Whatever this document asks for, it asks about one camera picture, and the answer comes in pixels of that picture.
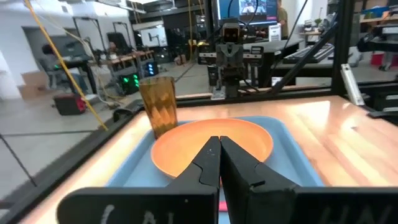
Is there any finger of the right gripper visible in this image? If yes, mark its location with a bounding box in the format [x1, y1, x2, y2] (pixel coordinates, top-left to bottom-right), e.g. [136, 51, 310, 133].
[244, 45, 266, 67]
[198, 51, 218, 67]

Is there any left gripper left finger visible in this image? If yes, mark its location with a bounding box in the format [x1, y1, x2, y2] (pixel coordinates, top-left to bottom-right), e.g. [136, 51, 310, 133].
[57, 135, 222, 224]

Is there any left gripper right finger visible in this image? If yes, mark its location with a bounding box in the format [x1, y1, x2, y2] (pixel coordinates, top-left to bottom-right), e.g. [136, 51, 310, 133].
[220, 136, 398, 224]

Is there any orange plate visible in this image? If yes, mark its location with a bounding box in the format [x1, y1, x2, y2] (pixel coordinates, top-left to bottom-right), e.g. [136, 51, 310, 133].
[150, 118, 275, 180]

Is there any amber ribbed plastic cup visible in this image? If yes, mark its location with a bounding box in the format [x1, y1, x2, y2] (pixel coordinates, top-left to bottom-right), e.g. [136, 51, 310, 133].
[138, 76, 178, 140]

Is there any blue plastic tray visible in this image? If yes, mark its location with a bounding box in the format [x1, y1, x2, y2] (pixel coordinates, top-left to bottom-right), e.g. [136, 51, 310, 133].
[105, 115, 325, 224]

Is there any white box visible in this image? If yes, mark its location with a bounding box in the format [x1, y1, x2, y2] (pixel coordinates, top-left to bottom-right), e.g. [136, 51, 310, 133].
[267, 24, 282, 42]

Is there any person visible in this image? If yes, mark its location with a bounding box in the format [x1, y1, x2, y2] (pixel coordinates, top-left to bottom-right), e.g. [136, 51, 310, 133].
[277, 0, 290, 40]
[41, 43, 90, 93]

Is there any computer monitor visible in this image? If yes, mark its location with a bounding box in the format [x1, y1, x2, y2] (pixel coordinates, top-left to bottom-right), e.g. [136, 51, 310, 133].
[215, 0, 279, 25]

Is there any computer with blue lights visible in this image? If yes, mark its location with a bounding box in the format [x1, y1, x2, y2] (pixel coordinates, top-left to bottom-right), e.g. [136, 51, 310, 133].
[144, 60, 160, 77]

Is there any black keyboard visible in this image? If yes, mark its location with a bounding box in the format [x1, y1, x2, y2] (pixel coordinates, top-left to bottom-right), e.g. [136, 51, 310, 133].
[282, 43, 336, 65]

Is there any computer with green lights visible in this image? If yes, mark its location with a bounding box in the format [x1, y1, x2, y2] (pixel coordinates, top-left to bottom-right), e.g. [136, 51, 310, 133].
[119, 72, 141, 95]

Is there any wooden workbench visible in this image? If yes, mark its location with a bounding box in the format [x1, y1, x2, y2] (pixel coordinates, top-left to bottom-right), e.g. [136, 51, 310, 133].
[62, 49, 155, 95]

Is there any red bin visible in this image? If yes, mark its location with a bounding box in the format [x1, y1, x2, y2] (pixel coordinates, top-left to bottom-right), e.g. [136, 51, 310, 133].
[369, 52, 395, 68]

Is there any blue bin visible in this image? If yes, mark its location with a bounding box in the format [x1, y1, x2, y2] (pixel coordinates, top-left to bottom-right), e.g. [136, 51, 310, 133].
[359, 6, 390, 19]

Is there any red and black box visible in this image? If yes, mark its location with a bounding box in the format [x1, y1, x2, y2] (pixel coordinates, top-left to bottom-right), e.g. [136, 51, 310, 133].
[53, 93, 88, 116]

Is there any cardboard box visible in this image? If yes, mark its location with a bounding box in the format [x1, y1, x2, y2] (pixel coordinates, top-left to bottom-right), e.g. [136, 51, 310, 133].
[17, 70, 51, 100]

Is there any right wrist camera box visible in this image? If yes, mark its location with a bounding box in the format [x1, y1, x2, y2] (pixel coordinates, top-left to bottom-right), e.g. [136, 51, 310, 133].
[221, 22, 243, 44]

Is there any black frame strut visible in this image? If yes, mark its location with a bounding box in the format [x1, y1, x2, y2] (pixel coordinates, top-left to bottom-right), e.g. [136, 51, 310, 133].
[269, 21, 340, 95]

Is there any white metal bracket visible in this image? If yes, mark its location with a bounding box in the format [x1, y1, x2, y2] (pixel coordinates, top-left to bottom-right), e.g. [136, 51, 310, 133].
[340, 63, 366, 107]

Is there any black table frame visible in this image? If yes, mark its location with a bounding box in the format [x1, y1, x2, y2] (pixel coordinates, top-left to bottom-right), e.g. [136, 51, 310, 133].
[0, 0, 398, 223]

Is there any yellow cable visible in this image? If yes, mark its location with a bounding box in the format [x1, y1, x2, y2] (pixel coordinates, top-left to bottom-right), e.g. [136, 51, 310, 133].
[24, 0, 109, 131]

